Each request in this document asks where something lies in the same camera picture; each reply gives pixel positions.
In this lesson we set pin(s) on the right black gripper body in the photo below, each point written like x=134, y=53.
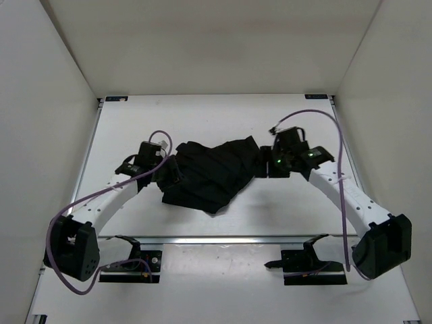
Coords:
x=281, y=167

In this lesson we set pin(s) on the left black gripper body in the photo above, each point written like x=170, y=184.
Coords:
x=167, y=175

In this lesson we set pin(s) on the black pleated skirt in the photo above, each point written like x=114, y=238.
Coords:
x=213, y=176

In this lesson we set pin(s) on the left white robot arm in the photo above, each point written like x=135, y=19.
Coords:
x=73, y=246

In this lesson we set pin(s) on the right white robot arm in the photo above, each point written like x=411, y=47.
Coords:
x=384, y=240

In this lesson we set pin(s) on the right blue label sticker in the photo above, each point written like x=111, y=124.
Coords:
x=316, y=96

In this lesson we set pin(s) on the blue label sticker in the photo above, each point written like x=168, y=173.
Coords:
x=316, y=96
x=116, y=98

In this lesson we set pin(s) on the left blue label sticker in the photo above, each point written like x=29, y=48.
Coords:
x=116, y=98

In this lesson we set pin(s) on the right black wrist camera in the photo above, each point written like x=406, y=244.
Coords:
x=289, y=137

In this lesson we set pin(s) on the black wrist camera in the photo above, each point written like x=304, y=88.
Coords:
x=289, y=137
x=149, y=155

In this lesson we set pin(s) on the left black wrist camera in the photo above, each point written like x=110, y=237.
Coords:
x=149, y=155

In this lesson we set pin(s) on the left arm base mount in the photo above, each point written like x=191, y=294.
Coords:
x=143, y=266

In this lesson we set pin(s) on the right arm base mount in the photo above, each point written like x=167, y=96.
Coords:
x=303, y=268

